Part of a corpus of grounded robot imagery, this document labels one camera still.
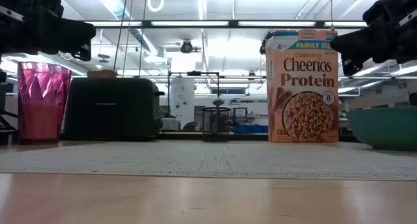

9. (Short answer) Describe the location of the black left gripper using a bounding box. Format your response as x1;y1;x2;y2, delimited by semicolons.
0;0;97;62

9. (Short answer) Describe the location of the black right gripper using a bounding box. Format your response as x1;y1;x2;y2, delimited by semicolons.
330;0;417;77

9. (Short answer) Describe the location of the brown bread slice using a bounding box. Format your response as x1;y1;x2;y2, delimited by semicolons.
87;69;117;79

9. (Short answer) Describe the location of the orange Cheerios Protein cereal box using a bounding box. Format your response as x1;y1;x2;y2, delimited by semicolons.
265;29;339;143

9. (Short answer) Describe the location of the pink faceted plastic tumbler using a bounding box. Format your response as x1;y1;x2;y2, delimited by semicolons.
17;61;72;144

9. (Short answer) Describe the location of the teal bowl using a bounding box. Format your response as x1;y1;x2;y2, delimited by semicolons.
345;105;417;151

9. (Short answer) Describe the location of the black two-slot toaster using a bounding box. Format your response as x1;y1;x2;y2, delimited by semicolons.
64;77;165;141

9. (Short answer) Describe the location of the white cylindrical tank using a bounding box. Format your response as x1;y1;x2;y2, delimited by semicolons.
169;76;195;127

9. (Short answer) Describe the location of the blue storage bin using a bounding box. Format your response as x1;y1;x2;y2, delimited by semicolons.
233;125;268;134

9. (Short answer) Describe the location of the black mesh cup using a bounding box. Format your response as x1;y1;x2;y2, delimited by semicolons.
201;106;232;143

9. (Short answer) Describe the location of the grey woven placemat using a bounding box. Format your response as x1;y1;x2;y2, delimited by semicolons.
0;141;417;181

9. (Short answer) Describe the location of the black hanging cable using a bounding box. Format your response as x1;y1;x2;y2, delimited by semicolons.
138;0;148;77
113;0;129;72

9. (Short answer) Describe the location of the tan hanging cable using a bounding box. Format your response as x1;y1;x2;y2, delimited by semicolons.
122;0;135;77

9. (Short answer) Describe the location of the yellow hanging cable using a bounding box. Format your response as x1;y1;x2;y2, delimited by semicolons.
328;0;336;31

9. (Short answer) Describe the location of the white hanging ring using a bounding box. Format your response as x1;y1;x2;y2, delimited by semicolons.
147;0;165;12

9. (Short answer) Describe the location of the black ceiling camera with cable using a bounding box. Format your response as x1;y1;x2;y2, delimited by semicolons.
259;33;268;55

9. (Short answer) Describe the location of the black aluminium rig frame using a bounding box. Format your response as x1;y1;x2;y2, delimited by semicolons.
60;20;369;143

